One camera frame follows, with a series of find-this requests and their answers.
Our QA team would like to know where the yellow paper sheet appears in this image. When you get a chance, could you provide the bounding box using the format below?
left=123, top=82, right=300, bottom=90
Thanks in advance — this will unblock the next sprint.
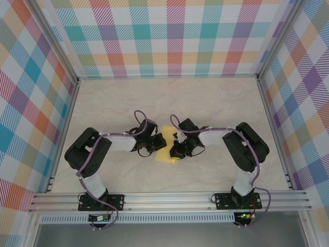
left=155, top=125, right=180, bottom=165

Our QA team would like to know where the black right gripper cable loop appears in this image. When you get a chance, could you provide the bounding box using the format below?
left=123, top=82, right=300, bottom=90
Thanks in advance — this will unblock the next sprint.
left=191, top=145, right=206, bottom=156

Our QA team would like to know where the aluminium mounting rail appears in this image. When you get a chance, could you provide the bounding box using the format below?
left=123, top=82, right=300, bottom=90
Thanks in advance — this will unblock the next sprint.
left=28, top=191, right=313, bottom=213

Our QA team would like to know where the white slotted cable duct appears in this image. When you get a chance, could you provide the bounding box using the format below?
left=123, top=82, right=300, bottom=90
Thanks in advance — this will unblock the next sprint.
left=40, top=212, right=236, bottom=224

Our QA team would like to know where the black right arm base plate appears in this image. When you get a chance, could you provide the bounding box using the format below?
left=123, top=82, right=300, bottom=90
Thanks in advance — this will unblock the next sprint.
left=215, top=192, right=262, bottom=210

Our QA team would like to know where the aluminium frame bar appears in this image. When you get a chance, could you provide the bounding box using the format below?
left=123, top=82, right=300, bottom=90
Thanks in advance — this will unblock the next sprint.
left=298, top=210, right=317, bottom=247
left=45, top=78, right=81, bottom=193
left=256, top=77, right=295, bottom=191
left=77, top=74, right=260, bottom=81
left=24, top=212, right=43, bottom=247

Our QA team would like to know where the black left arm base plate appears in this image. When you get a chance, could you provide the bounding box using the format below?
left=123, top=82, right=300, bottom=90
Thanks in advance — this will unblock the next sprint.
left=78, top=194, right=125, bottom=212

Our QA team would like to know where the aluminium frame post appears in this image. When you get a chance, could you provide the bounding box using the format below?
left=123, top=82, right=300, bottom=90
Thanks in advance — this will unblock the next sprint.
left=257, top=0, right=309, bottom=80
left=30, top=0, right=80, bottom=83

